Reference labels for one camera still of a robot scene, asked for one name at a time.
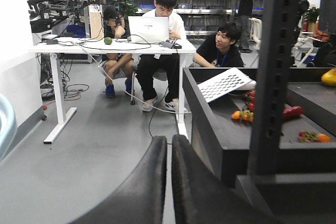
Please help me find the white laptop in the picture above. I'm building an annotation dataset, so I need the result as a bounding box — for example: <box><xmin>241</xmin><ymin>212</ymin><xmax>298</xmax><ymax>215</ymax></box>
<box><xmin>128</xmin><ymin>16</ymin><xmax>170</xmax><ymax>44</ymax></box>

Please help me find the white desk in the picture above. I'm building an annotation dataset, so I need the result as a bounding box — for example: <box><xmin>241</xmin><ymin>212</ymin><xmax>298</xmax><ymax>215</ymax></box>
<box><xmin>28</xmin><ymin>37</ymin><xmax>196</xmax><ymax>144</ymax></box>

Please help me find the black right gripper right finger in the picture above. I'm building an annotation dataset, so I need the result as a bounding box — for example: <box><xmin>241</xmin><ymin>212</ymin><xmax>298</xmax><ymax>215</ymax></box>
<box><xmin>171</xmin><ymin>135</ymin><xmax>277</xmax><ymax>223</ymax></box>

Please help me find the crouching person behind desk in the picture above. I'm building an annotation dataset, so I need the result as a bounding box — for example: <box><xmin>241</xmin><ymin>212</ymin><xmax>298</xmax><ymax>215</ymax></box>
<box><xmin>100</xmin><ymin>6</ymin><xmax>134</xmax><ymax>98</ymax></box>

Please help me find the black display stand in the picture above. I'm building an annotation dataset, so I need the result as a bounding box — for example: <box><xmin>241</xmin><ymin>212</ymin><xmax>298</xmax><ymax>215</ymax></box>
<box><xmin>183</xmin><ymin>0</ymin><xmax>335</xmax><ymax>223</ymax></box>

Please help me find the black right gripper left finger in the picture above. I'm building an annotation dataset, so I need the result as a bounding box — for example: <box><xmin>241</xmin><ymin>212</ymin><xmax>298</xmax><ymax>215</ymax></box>
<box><xmin>72</xmin><ymin>136</ymin><xmax>167</xmax><ymax>223</ymax></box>

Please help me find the person in white shirt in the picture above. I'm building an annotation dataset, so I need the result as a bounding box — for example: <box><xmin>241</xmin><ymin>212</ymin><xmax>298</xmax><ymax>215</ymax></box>
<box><xmin>135</xmin><ymin>0</ymin><xmax>187</xmax><ymax>112</ymax></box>

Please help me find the standing person in black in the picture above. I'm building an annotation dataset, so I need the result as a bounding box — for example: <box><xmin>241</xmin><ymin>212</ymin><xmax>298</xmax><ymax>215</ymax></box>
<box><xmin>237</xmin><ymin>0</ymin><xmax>253</xmax><ymax>53</ymax></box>

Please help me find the person in black shirt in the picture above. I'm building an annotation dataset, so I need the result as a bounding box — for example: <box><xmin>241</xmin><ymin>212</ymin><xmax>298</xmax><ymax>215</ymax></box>
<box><xmin>191</xmin><ymin>22</ymin><xmax>244</xmax><ymax>67</ymax></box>

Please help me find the light blue plastic basket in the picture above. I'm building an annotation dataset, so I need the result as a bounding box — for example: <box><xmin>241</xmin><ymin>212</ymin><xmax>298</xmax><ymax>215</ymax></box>
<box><xmin>1</xmin><ymin>94</ymin><xmax>17</xmax><ymax>161</ymax></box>

